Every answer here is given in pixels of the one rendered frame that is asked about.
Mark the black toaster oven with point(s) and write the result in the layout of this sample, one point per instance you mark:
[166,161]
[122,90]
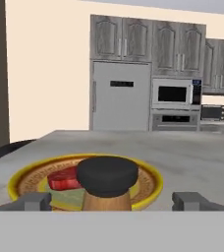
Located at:
[212,112]

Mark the silver built-in oven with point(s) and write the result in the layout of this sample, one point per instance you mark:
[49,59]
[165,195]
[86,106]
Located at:
[175,120]

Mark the red raw steak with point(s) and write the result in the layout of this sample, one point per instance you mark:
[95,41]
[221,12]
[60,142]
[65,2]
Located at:
[63,179]

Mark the wooden shaker with black cap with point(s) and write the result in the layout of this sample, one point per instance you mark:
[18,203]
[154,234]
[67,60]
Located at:
[106,182]

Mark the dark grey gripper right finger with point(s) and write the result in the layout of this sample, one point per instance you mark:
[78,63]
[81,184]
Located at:
[189,201]

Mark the silver fridge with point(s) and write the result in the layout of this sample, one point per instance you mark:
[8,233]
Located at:
[120,96]

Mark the yellow rimmed patterned plate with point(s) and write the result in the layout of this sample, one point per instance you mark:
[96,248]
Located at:
[35,178]

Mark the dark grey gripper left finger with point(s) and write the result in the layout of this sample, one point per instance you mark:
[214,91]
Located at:
[35,200]

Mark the grey base cabinets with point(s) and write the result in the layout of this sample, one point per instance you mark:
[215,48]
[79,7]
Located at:
[219,128]

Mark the grey wooden wall cupboards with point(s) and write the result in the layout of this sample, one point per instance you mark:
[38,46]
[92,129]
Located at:
[169,46]

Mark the white microwave oven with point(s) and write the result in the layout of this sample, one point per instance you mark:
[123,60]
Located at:
[177,94]

